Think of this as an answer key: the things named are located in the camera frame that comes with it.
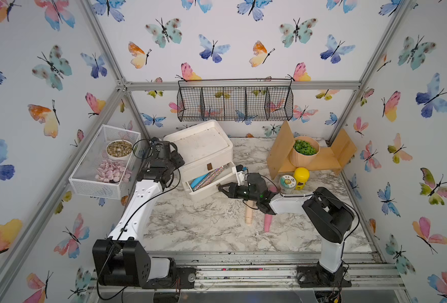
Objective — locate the rhinestone silver microphone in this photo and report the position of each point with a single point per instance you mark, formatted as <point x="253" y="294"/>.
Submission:
<point x="210" y="178"/>

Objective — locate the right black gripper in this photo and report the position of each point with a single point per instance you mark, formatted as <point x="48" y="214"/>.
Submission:
<point x="232" y="190"/>

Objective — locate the yellow lidded jar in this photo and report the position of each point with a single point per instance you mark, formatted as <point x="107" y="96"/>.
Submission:
<point x="301" y="176"/>

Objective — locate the white plastic drawer cabinet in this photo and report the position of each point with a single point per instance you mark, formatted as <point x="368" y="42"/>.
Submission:
<point x="204" y="147"/>

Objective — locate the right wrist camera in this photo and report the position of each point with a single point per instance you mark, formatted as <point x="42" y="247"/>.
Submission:
<point x="241" y="175"/>

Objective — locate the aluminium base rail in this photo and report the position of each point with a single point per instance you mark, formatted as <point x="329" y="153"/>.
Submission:
<point x="256" y="271"/>

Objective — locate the wooden rolling pin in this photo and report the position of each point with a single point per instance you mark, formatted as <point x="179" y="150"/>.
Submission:
<point x="249" y="214"/>

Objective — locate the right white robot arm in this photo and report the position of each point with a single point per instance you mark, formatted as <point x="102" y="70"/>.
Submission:
<point x="330" y="217"/>

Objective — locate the white mesh wall basket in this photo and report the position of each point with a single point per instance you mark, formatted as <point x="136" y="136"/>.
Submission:
<point x="83" y="180"/>

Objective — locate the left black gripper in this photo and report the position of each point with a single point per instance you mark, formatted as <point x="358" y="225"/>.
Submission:
<point x="178" y="158"/>

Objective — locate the pink toy microphone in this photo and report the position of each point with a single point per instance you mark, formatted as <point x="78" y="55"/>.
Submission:
<point x="268" y="218"/>

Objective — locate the peach pot green plant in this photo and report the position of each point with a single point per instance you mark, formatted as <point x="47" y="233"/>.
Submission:
<point x="304" y="151"/>

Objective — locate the black wire wall basket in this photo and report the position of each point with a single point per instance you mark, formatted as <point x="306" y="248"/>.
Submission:
<point x="241" y="100"/>

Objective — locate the wooden shelf stand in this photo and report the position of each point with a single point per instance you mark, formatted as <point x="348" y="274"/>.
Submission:
<point x="284" y="158"/>

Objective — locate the white drawer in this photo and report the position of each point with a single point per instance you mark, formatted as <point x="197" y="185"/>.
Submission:
<point x="230" y="173"/>

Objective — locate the white bowl of seeds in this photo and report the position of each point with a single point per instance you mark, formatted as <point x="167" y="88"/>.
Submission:
<point x="119" y="150"/>

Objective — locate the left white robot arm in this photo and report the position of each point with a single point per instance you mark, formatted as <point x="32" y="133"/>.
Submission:
<point x="121" y="259"/>

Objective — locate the blue toy microphone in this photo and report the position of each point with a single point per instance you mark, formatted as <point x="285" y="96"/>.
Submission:
<point x="197" y="181"/>

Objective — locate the pink flower petals pile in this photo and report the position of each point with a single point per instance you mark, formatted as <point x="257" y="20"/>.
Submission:
<point x="113" y="171"/>

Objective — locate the green label round tin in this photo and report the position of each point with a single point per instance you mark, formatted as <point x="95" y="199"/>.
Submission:
<point x="287" y="184"/>

